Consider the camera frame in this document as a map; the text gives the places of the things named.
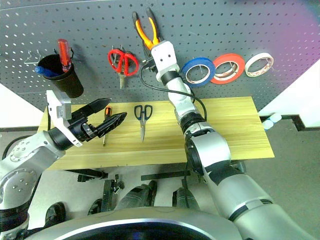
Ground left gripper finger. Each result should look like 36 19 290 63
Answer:
84 97 112 117
95 111 128 138

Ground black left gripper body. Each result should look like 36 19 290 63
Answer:
67 106 101 144

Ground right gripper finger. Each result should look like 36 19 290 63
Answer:
143 44 153 61

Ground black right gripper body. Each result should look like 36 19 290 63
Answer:
142 56 159 74

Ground orange black pliers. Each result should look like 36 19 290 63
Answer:
131 7 164 51

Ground blue tape roll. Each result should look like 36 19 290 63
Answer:
180 57 217 89

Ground black cup holder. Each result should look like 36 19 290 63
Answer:
37 54 85 99

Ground dark grey perforated pegboard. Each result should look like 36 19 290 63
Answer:
0 0 320 114

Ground black floor bar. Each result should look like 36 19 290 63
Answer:
0 126 40 133

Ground blue marker pen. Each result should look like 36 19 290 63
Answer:
34 65 60 78

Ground dark rounded shape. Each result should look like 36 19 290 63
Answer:
116 179 159 211
172 188 201 212

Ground orange tape roll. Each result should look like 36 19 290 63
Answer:
209 52 247 85

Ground white tape roll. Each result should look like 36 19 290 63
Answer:
244 52 275 78

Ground silver robot torso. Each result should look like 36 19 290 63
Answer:
24 206 244 240

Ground white capped bottles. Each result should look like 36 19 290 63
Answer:
263 112 283 131

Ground orange black handled screwdriver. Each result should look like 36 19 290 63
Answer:
101 105 113 147

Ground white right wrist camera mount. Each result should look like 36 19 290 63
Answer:
150 40 181 82

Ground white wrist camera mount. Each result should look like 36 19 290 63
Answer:
45 89 84 148
150 40 181 82

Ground red handled scissors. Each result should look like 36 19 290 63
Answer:
107 48 140 90

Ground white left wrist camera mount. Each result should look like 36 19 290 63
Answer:
45 89 84 148

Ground black handled scissors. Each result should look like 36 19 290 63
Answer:
133 104 154 144

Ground red handled screwdriver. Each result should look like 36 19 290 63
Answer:
57 38 74 74

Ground black table frame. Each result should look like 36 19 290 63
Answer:
63 161 248 216

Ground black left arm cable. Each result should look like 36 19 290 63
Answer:
1 136 21 159

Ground black stepped floor frame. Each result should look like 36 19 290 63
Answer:
258 114 320 133

